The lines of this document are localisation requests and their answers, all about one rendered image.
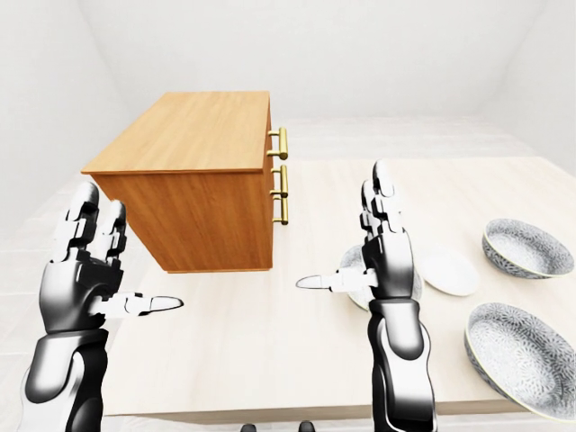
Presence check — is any white plate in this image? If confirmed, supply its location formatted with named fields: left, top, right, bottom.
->
left=421, top=250, right=481, bottom=297

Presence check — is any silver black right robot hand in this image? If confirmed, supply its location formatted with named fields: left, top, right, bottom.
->
left=295, top=158, right=417, bottom=305

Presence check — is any black white patterned bowl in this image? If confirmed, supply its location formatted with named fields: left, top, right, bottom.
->
left=337, top=245, right=425, bottom=312
left=481, top=218, right=570, bottom=280
left=464, top=301, right=576, bottom=418

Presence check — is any brass drawer handle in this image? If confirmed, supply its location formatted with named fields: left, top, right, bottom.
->
left=272, top=196, right=290, bottom=225
left=268, top=165, right=289, bottom=199
left=265, top=127, right=289, bottom=160

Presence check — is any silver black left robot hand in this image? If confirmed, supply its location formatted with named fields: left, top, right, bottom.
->
left=38, top=180, right=185, bottom=335

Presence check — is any wooden cabinet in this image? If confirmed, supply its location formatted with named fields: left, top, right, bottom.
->
left=80, top=91, right=275, bottom=274

